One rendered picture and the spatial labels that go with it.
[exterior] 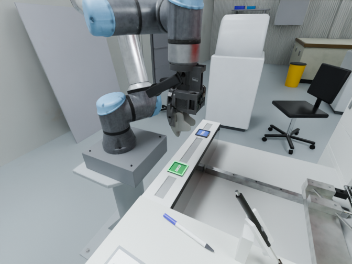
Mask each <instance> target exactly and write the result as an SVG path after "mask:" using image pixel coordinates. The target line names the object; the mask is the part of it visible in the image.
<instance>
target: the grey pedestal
mask: <svg viewBox="0 0 352 264"><path fill-rule="evenodd" d="M73 173H74V174H76V175H78V176H81V177H83V178H85V179H87V180H90V181H92V182H94V183H96V184H99V185H101V186H103V187H105V188H108V189H109V188H113V192H114V196H115V200H116V204H117V208H118V209H117V210H116V211H115V213H114V214H113V215H112V216H111V217H110V218H109V219H108V221H107V222H106V223H105V224H104V225H103V226H102V228H101V229H100V230H99V231H98V232H97V233H96V235H95V236H94V237H93V238H92V239H91V240H90V241H89V243H88V244H87V245H86V246H85V247H84V248H83V250H82V251H81V252H80V253H79V254H80V255H81V256H82V257H84V258H85V259H87V260H89V258H90V257H91V256H92V255H93V254H94V252H95V251H96V250H97V248H98V247H99V246H100V245H101V243H102V242H103V241H104V240H105V238H106V237H107V236H108V235H109V234H110V232H111V231H112V230H113V229H114V227H115V226H116V225H117V224H118V223H119V221H120V220H121V219H122V218H123V217H124V215H125V214H126V213H127V212H128V210H129V209H130V208H131V207H132V205H133V204H134V203H135V202H136V201H137V199H138V198H139V197H140V196H142V195H143V193H144V184H143V180H142V181H141V182H140V183H139V184H138V186H137V187H136V188H134V187H132V186H129V185H127V184H124V183H122V182H119V181H117V180H114V179H112V178H109V177H107V176H105V175H102V174H100V173H98V172H95V171H93V170H90V169H88V168H86V165H85V162H83V163H82V164H81V165H79V166H78V167H76V168H75V169H74V170H73Z"/></svg>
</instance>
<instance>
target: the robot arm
mask: <svg viewBox="0 0 352 264"><path fill-rule="evenodd" d="M70 1H71V3H72V5H73V7H74V8H75V9H76V10H77V11H78V12H79V13H80V14H82V15H84V17H85V21H86V25H87V27H88V29H89V32H90V33H91V34H92V35H93V36H104V37H111V36H117V40H118V43H119V47H120V51H121V54H122V59H123V63H124V67H125V70H126V74H127V78H128V83H129V88H128V90H127V93H128V95H125V94H124V93H122V92H113V93H109V94H106V95H104V96H102V97H100V98H99V99H98V100H97V102H96V107H97V113H98V115H99V118H100V122H101V126H102V130H103V141H102V146H103V149H104V151H105V152H106V153H109V154H113V155H118V154H123V153H126V152H129V151H131V150H132V149H133V148H134V147H135V146H136V144H137V139H136V136H135V135H134V133H133V131H132V129H131V127H130V123H131V122H134V121H137V120H141V119H145V118H148V117H149V118H151V117H153V116H156V115H158V114H159V113H160V111H161V106H162V101H161V95H160V94H161V93H162V92H164V91H166V90H168V89H169V91H168V95H167V119H168V122H169V125H170V127H171V129H172V131H173V132H174V134H175V135H176V136H177V137H179V136H180V133H181V131H190V130H191V126H194V125H195V119H193V118H192V117H191V116H190V115H189V114H192V115H196V113H197V112H198V111H199V110H200V109H201V108H202V107H203V106H204V105H205V94H206V87H205V86H204V85H203V72H204V71H206V65H205V64H199V63H198V62H199V60H200V48H201V32H202V16H203V8H204V3H203V0H70ZM146 34H168V61H169V69H170V70H173V71H176V72H177V73H176V74H175V75H173V76H171V77H169V78H167V79H165V80H163V81H162V82H160V83H154V84H151V83H149V80H148V76H147V71H146V67H145V63H144V58H143V55H142V50H141V46H140V42H139V37H138V35H146ZM203 86H204V87H203Z"/></svg>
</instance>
